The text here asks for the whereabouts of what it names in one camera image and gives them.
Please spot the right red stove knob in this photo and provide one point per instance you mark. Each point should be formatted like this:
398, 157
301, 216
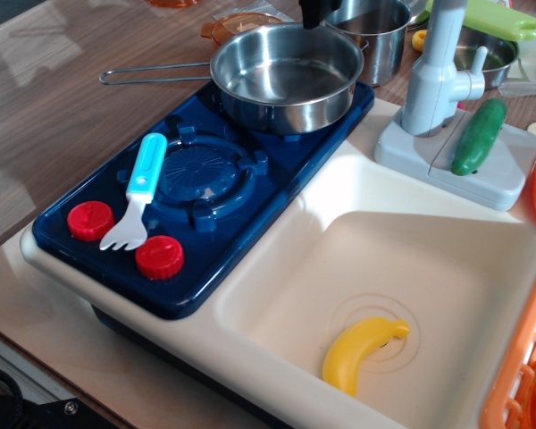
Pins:
159, 258

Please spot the orange plastic dish rack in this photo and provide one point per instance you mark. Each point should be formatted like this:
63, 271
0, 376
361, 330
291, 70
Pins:
511, 402

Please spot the yellow toy banana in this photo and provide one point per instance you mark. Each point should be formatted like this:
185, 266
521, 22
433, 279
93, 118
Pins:
345, 355

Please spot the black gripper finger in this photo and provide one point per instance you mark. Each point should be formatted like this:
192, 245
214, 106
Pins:
314, 12

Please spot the orange cup top edge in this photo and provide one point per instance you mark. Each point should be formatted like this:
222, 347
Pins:
172, 3

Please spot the steel bowl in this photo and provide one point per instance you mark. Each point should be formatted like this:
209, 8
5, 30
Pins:
502, 54

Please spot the cream toy sink unit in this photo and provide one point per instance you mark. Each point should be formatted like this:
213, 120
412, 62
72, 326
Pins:
359, 241

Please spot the black bracket bottom left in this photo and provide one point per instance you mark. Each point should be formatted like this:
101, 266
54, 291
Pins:
17, 412

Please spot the blue white toy fork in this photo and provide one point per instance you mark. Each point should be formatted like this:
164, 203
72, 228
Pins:
130, 232

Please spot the clear plastic utensil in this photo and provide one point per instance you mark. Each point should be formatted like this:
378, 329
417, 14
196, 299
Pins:
517, 89

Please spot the grey toy faucet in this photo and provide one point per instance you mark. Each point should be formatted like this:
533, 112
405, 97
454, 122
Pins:
420, 140

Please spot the left red stove knob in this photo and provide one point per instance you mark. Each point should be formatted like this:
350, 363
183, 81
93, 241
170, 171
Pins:
90, 221

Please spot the orange transparent lid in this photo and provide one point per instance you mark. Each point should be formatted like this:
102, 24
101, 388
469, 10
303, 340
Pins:
221, 30

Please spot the red stove knob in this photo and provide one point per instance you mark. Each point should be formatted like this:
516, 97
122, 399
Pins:
159, 258
90, 221

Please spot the dark blue toy stove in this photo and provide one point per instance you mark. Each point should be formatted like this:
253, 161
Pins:
220, 189

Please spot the steel pot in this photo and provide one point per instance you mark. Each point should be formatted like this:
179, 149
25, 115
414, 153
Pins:
379, 28

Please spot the steel frying pan wire handle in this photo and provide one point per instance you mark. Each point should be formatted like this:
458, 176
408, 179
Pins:
283, 79

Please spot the green toy cucumber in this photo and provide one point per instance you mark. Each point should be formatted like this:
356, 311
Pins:
479, 137

